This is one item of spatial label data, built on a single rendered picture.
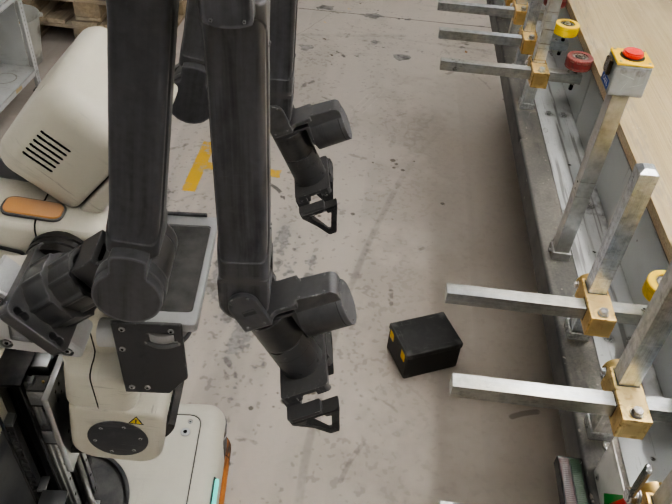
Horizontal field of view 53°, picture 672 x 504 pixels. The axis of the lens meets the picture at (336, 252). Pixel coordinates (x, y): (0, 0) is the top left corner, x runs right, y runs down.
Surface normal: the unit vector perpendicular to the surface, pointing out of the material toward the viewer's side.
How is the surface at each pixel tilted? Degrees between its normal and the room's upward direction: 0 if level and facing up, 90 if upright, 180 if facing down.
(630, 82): 90
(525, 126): 0
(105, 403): 90
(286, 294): 27
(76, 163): 90
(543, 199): 0
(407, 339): 0
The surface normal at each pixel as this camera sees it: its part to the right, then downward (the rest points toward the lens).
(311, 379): -0.39, -0.68
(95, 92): 0.72, -0.52
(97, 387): 0.00, 0.66
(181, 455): 0.06, -0.75
